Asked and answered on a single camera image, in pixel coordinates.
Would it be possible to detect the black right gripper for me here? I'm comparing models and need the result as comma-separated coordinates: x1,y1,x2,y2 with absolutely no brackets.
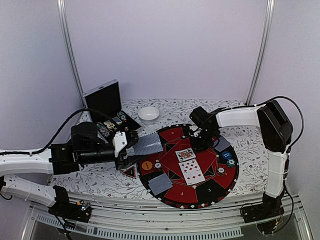
189,127,217,154

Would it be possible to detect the black triangular all-in button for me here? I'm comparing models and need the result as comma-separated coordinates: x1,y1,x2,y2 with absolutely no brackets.
121,166,136,179

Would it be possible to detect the face-up queen card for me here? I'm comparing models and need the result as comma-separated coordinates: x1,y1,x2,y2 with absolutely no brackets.
175,147,196,162

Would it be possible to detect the orange big blind button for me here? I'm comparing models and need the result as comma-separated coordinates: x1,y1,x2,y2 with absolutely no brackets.
141,160,153,171

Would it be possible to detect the blue small blind button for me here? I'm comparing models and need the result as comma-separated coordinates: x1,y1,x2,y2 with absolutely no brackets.
221,151,232,160

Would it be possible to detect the nine of diamonds card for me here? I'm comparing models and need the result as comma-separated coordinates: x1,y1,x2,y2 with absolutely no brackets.
178,158,204,181

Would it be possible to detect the green fifty poker chip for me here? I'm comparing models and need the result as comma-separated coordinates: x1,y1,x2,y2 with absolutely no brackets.
226,158,236,168

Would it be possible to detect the orange black hundred chip stack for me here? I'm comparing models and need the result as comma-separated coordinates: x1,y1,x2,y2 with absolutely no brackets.
153,162,163,172

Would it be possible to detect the three of diamonds card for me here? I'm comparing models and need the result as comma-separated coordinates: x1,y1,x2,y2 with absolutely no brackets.
185,174,206,186

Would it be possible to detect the dealt blue playing card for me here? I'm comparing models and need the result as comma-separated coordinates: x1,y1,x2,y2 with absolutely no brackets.
148,173,173,196

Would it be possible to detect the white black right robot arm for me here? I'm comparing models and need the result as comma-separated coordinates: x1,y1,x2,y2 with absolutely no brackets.
189,96,297,218

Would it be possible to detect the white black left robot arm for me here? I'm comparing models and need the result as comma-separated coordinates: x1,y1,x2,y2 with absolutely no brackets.
0,121,144,217

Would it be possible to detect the row of poker chips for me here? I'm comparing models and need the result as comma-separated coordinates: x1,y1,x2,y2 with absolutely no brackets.
96,122,110,138

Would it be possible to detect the boxed playing card deck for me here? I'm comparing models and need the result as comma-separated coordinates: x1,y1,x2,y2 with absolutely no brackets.
103,117,123,129

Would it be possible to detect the round red black poker mat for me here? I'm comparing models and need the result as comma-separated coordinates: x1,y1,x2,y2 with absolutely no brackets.
137,124,239,209

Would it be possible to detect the short green chip row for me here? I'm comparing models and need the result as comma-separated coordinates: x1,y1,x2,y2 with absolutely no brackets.
117,111,127,122

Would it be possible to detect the white ceramic bowl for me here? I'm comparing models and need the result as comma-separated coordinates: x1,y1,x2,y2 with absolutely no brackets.
137,106,160,125

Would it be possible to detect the aluminium poker chip case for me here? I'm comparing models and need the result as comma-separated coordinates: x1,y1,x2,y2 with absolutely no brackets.
83,79,141,132

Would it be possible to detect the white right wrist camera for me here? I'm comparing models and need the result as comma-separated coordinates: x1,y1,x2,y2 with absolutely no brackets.
180,125,201,139

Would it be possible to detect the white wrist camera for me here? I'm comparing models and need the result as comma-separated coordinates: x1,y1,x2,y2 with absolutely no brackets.
112,130,139,158
180,125,201,139

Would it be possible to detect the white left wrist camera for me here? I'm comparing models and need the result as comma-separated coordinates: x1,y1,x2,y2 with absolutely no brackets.
112,130,139,158

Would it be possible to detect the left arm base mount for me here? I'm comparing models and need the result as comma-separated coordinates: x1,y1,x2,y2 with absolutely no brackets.
48,185,92,223

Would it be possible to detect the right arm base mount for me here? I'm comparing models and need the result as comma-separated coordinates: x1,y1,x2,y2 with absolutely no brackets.
240,203,285,235

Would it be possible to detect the right aluminium frame post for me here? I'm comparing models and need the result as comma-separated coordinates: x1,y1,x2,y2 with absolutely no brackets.
245,0,275,105

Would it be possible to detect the aluminium frame post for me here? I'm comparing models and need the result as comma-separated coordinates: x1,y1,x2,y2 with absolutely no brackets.
245,0,275,105
56,0,83,98

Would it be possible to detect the left aluminium frame post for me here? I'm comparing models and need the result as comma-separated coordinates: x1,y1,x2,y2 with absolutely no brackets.
56,0,83,98

